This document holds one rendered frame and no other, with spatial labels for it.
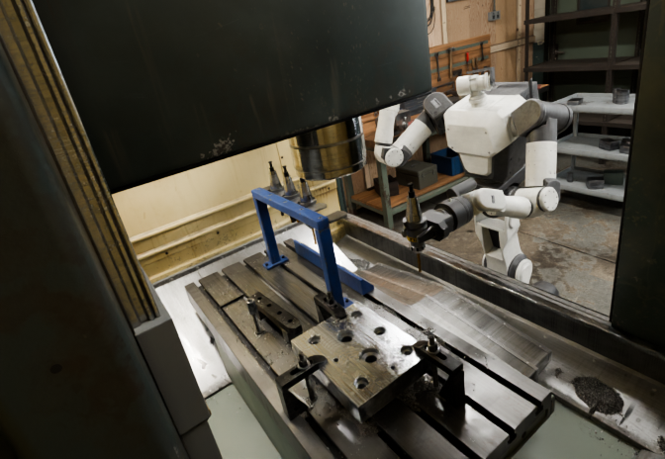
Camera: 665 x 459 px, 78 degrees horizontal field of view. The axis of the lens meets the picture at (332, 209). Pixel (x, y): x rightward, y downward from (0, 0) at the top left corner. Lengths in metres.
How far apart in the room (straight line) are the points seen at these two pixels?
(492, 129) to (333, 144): 0.82
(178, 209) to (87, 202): 1.33
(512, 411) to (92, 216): 0.90
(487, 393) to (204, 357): 1.04
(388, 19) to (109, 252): 0.60
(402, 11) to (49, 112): 0.60
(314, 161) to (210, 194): 1.10
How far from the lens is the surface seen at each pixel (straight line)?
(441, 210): 1.18
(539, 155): 1.47
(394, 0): 0.83
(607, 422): 1.44
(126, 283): 0.57
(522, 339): 1.53
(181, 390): 0.63
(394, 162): 1.66
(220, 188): 1.88
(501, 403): 1.07
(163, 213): 1.84
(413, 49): 0.86
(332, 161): 0.81
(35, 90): 0.51
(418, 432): 1.02
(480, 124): 1.54
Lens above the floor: 1.71
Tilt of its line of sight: 23 degrees down
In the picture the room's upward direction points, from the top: 10 degrees counter-clockwise
